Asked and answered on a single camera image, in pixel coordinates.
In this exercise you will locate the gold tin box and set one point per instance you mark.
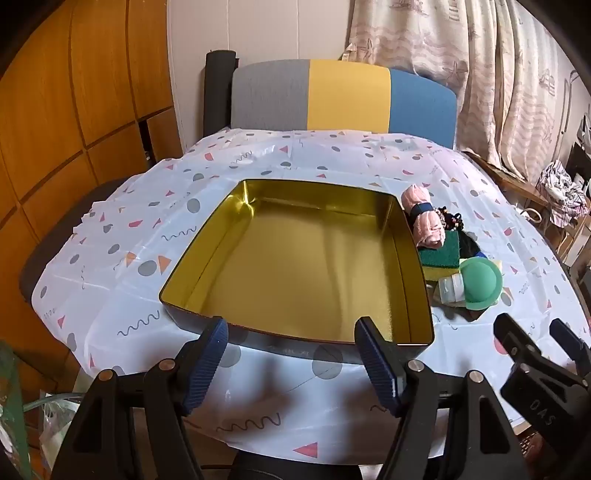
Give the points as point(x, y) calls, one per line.
point(300, 258)

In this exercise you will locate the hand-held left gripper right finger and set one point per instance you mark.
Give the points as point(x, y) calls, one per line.
point(378, 364)

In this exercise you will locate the pink towel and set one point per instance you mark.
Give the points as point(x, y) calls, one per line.
point(427, 230)

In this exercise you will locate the white tape roll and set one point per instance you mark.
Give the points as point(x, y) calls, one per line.
point(531, 213)

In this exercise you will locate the wooden side table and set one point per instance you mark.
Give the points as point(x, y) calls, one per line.
point(508, 175)

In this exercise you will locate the wooden wardrobe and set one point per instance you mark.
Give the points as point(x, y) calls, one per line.
point(69, 92)

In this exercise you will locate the black television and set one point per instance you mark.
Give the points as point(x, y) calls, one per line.
point(579, 159)

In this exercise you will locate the black rolled mat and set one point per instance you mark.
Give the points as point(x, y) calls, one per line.
point(217, 92)

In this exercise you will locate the pile of patterned clothes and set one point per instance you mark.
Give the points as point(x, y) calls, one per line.
point(561, 184)

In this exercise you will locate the grey metal garment rack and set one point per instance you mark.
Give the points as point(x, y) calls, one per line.
point(564, 106)

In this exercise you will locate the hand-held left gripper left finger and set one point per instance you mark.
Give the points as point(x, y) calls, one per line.
point(207, 364)

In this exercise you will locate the patterned plastic tablecloth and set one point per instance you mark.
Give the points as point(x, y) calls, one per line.
point(323, 152)

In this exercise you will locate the clear plastic bag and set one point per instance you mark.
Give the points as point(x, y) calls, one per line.
point(51, 429)

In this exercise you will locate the pink patterned curtain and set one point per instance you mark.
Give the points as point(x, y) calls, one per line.
point(461, 37)

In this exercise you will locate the grey yellow blue chair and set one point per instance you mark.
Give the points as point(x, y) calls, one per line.
point(346, 97)

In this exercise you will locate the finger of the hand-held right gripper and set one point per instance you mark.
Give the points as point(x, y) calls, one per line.
point(567, 339)
point(512, 337)

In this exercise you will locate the green and yellow scrub sponge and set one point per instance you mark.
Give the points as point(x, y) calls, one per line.
point(438, 251)

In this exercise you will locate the black beaded hair extension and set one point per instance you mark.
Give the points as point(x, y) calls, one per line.
point(455, 220)

